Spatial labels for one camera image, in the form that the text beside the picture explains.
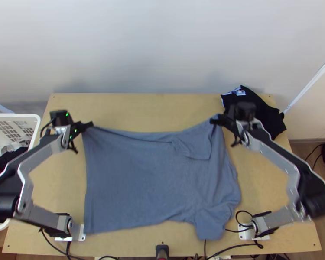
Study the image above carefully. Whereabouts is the white wall conduit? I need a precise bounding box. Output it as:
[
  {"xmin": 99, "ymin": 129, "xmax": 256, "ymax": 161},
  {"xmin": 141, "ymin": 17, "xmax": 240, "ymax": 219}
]
[{"xmin": 283, "ymin": 50, "xmax": 325, "ymax": 115}]

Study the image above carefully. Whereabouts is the dark t-shirt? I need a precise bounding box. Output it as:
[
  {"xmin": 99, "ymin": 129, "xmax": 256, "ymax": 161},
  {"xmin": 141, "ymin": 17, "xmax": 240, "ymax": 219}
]
[{"xmin": 221, "ymin": 85, "xmax": 288, "ymax": 141}]

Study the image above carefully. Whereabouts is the blue t-shirt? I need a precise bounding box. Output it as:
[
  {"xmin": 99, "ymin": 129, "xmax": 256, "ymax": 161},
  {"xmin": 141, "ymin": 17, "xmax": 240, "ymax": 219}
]
[{"xmin": 82, "ymin": 115, "xmax": 243, "ymax": 242}]

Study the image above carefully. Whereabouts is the black cable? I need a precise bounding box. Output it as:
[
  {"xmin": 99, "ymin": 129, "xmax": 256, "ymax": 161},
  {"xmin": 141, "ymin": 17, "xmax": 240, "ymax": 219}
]
[
  {"xmin": 234, "ymin": 211, "xmax": 257, "ymax": 229},
  {"xmin": 304, "ymin": 142, "xmax": 325, "ymax": 164},
  {"xmin": 39, "ymin": 228, "xmax": 74, "ymax": 260}
]

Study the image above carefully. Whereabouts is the heap of clothes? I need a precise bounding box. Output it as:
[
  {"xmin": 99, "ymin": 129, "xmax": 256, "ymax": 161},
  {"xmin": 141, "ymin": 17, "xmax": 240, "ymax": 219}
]
[{"xmin": 0, "ymin": 136, "xmax": 31, "ymax": 188}]

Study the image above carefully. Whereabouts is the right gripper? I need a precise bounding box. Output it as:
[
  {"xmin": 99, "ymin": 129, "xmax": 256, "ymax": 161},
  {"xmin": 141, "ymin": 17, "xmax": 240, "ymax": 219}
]
[{"xmin": 209, "ymin": 114, "xmax": 236, "ymax": 131}]

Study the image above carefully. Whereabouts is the white laundry basket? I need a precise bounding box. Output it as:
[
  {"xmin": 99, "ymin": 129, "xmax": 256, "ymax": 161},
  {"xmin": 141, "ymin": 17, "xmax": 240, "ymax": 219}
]
[{"xmin": 0, "ymin": 113, "xmax": 42, "ymax": 231}]

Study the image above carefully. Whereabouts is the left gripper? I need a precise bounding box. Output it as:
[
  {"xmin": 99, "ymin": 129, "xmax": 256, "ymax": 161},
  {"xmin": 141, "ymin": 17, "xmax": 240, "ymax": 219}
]
[{"xmin": 68, "ymin": 121, "xmax": 95, "ymax": 142}]

